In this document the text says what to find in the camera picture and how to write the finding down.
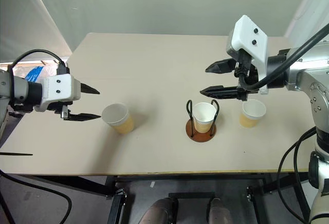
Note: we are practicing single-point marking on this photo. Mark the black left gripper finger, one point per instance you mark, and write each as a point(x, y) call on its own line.
point(88, 89)
point(82, 117)

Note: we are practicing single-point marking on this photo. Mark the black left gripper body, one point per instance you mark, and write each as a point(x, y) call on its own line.
point(64, 107)

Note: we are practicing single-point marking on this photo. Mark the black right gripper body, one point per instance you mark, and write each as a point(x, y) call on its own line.
point(253, 75)

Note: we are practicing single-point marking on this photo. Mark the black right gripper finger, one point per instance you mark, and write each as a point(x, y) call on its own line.
point(221, 92)
point(221, 67)

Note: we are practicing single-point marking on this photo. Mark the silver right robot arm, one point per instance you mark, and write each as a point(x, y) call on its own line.
point(308, 80)

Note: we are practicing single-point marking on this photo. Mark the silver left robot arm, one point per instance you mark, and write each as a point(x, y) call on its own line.
point(18, 88)

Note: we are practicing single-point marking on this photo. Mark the tan paper cup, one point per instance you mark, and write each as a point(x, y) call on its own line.
point(123, 122)
point(248, 121)
point(203, 121)

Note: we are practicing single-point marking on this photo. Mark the blue printed bag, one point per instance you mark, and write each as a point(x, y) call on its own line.
point(34, 73)

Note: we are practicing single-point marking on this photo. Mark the thin black stick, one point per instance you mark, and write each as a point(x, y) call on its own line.
point(15, 154)

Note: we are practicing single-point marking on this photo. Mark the dark rounded shape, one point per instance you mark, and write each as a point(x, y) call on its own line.
point(156, 212)
point(218, 212)

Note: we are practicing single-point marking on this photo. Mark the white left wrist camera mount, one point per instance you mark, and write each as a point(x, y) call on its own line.
point(55, 86)

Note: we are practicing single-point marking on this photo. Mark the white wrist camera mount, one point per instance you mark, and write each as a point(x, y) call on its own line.
point(248, 35)
point(55, 86)

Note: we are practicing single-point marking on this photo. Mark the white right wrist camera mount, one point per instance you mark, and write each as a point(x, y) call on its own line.
point(248, 35)

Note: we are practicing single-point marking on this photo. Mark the black metal table frame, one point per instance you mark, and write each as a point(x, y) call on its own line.
point(120, 203)

